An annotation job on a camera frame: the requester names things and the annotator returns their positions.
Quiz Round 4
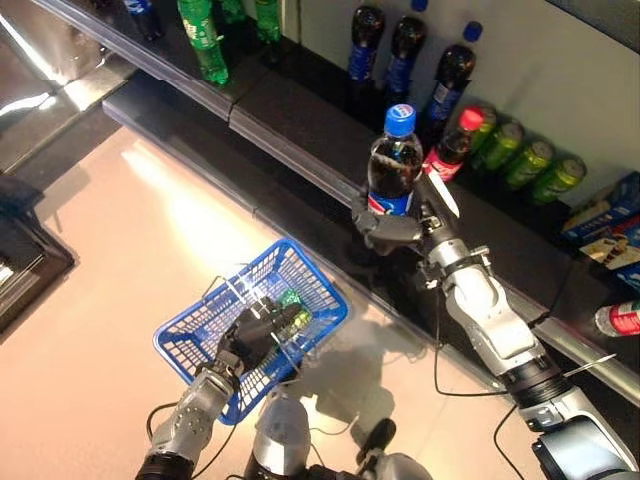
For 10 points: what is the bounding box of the cola bottle red cap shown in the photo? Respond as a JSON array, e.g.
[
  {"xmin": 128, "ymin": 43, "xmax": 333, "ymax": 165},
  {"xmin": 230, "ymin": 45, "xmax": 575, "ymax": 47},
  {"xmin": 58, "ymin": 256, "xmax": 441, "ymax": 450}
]
[{"xmin": 422, "ymin": 106, "xmax": 485, "ymax": 184}]

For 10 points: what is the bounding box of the green soda bottle yellow cap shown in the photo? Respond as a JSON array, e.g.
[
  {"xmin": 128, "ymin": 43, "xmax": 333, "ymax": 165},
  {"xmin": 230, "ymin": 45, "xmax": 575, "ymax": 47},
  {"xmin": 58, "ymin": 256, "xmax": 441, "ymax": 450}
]
[
  {"xmin": 219, "ymin": 0, "xmax": 247, "ymax": 25},
  {"xmin": 175, "ymin": 0, "xmax": 231, "ymax": 86},
  {"xmin": 253, "ymin": 0, "xmax": 284, "ymax": 45},
  {"xmin": 277, "ymin": 288, "xmax": 312, "ymax": 331}
]

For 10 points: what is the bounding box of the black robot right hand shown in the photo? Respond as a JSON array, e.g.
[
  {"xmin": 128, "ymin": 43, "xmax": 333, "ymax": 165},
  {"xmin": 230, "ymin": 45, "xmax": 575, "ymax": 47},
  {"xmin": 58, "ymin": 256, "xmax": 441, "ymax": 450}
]
[{"xmin": 351, "ymin": 169, "xmax": 460, "ymax": 256}]

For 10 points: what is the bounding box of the cola bottle blue cap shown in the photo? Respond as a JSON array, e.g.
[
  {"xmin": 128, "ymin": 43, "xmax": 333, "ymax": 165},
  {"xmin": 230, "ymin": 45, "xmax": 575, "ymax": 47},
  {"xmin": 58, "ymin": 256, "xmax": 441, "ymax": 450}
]
[
  {"xmin": 122, "ymin": 0, "xmax": 164, "ymax": 42},
  {"xmin": 424, "ymin": 20, "xmax": 484, "ymax": 136},
  {"xmin": 384, "ymin": 0, "xmax": 429, "ymax": 101},
  {"xmin": 367, "ymin": 103, "xmax": 425, "ymax": 217},
  {"xmin": 347, "ymin": 4, "xmax": 386, "ymax": 91}
]

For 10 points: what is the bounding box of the dark floor plinth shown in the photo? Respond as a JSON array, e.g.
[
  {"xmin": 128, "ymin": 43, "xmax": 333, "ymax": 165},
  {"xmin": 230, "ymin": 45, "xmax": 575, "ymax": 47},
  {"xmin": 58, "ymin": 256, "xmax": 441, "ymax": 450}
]
[{"xmin": 0, "ymin": 0, "xmax": 136, "ymax": 174}]

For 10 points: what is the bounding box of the robot left leg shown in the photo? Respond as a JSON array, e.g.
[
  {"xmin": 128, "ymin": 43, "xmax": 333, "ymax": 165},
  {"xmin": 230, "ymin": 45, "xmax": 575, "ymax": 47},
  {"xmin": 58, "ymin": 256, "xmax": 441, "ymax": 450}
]
[{"xmin": 252, "ymin": 389, "xmax": 314, "ymax": 480}]

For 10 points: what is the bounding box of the robot leg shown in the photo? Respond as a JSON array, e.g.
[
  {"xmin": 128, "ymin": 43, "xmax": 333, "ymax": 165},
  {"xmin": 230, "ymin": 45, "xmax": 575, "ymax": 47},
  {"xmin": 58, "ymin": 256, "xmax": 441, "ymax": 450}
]
[
  {"xmin": 355, "ymin": 418, "xmax": 444, "ymax": 480},
  {"xmin": 252, "ymin": 389, "xmax": 314, "ymax": 480}
]

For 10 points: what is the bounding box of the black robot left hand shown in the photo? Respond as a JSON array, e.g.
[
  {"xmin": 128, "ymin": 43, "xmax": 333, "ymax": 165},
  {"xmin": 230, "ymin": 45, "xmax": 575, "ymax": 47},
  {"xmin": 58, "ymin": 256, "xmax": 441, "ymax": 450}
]
[{"xmin": 215, "ymin": 295, "xmax": 304, "ymax": 374}]

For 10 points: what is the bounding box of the small blue biscuit box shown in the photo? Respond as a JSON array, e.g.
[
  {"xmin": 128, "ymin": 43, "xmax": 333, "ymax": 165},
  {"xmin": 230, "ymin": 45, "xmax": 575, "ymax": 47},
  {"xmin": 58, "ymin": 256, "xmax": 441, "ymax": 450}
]
[{"xmin": 562, "ymin": 172, "xmax": 640, "ymax": 246}]

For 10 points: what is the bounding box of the blue plastic shopping basket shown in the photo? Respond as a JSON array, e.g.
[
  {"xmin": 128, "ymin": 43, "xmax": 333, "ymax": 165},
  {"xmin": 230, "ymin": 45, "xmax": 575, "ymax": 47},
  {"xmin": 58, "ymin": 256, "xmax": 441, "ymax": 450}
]
[{"xmin": 152, "ymin": 237, "xmax": 351, "ymax": 426}]

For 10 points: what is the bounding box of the water bottle red label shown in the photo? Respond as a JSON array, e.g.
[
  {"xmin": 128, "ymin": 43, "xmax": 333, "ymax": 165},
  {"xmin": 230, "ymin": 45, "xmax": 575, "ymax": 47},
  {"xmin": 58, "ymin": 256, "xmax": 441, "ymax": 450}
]
[{"xmin": 594, "ymin": 299, "xmax": 640, "ymax": 337}]

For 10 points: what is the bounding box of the robot right leg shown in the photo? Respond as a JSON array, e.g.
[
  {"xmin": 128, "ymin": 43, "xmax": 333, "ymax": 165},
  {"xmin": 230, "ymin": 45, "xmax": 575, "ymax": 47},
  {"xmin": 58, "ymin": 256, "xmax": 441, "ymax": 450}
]
[{"xmin": 355, "ymin": 418, "xmax": 444, "ymax": 480}]

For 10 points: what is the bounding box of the black cable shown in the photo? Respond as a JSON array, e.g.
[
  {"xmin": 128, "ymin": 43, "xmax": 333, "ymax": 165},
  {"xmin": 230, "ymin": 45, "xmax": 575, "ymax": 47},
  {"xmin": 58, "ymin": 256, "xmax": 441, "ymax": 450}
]
[
  {"xmin": 432, "ymin": 289, "xmax": 511, "ymax": 397},
  {"xmin": 192, "ymin": 422, "xmax": 236, "ymax": 480},
  {"xmin": 145, "ymin": 402, "xmax": 179, "ymax": 441}
]

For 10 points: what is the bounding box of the black base frame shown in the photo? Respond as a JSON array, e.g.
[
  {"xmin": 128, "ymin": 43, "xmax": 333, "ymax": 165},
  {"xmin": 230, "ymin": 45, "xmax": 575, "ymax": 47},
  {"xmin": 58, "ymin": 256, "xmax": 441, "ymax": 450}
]
[{"xmin": 0, "ymin": 174, "xmax": 77, "ymax": 334}]

